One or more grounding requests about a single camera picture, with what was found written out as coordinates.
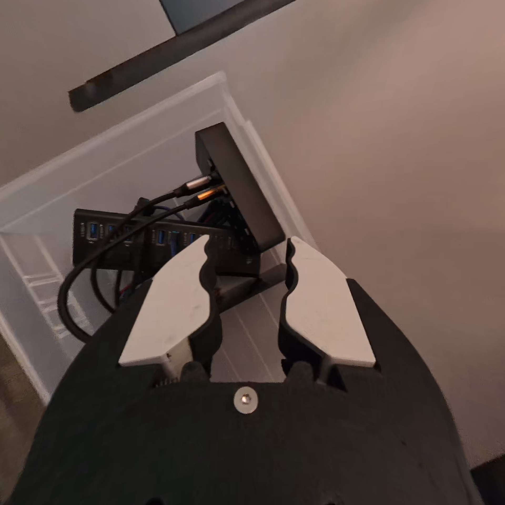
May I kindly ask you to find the clear plastic bin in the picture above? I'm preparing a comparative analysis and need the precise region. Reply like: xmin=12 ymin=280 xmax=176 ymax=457
xmin=0 ymin=71 xmax=316 ymax=403

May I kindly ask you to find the compact black USB hub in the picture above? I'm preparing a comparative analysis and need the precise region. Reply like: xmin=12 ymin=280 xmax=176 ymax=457
xmin=194 ymin=122 xmax=285 ymax=253

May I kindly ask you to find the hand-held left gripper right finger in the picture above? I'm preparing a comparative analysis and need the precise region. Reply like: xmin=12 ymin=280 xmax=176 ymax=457
xmin=277 ymin=236 xmax=376 ymax=382

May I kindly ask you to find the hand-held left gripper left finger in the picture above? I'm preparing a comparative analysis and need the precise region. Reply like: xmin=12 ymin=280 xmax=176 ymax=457
xmin=118 ymin=235 xmax=223 ymax=381

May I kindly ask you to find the black cable with gold plug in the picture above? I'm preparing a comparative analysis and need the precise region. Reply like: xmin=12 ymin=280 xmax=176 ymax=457
xmin=57 ymin=187 xmax=227 ymax=344

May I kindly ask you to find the long black multiport USB hub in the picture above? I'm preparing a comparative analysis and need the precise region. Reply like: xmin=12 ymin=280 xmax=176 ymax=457
xmin=73 ymin=208 xmax=262 ymax=277

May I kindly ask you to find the black cable with silver plug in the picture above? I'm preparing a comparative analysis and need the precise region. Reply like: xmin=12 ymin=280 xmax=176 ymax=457
xmin=90 ymin=174 xmax=223 ymax=314

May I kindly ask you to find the black bin divider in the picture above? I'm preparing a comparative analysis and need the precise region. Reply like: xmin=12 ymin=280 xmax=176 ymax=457
xmin=215 ymin=264 xmax=289 ymax=312

